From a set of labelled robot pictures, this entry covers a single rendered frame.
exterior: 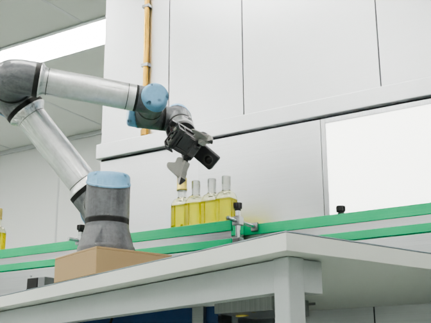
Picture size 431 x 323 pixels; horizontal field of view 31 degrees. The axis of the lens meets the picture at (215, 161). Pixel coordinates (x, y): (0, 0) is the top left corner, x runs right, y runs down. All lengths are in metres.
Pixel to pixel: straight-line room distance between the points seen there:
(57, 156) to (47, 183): 5.22
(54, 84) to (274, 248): 0.98
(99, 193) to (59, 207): 5.22
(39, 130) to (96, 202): 0.31
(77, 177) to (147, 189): 0.72
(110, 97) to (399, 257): 0.96
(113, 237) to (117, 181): 0.15
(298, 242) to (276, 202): 1.18
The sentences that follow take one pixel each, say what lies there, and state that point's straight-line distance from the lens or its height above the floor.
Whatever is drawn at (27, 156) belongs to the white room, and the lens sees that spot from 7.68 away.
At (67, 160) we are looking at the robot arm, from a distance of 2.20.
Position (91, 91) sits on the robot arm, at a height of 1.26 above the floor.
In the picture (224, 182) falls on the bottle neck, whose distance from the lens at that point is 2.49.
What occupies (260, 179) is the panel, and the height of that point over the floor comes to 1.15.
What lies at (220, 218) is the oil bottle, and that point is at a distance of 2.45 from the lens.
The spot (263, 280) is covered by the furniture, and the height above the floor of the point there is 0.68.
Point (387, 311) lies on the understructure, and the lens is 2.38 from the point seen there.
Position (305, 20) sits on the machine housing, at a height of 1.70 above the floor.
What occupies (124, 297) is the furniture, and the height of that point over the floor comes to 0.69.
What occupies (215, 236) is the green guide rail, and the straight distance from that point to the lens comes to 2.33.
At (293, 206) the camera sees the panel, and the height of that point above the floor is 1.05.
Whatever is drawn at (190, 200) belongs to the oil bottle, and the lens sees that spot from 2.53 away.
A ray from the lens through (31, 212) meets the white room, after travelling 7.48.
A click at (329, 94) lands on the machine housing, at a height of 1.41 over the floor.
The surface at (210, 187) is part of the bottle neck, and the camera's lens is 2.52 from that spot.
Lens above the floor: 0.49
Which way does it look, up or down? 16 degrees up
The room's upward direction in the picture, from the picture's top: straight up
